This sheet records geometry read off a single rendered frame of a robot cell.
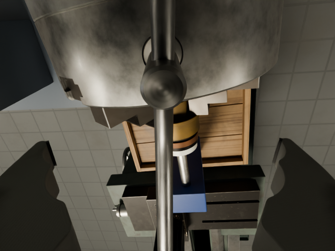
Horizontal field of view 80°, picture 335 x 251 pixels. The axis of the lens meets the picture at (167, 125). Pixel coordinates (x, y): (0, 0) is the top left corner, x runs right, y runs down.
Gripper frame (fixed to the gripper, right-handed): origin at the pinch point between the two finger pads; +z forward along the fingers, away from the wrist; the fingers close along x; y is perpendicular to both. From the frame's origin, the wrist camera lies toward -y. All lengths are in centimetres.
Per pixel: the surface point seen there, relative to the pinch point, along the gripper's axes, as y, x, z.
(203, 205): 29.8, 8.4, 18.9
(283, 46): 11, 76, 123
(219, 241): 83, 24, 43
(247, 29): -5.3, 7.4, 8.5
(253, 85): 2.5, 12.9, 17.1
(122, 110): 4.4, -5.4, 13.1
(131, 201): 47, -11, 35
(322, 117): 59, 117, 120
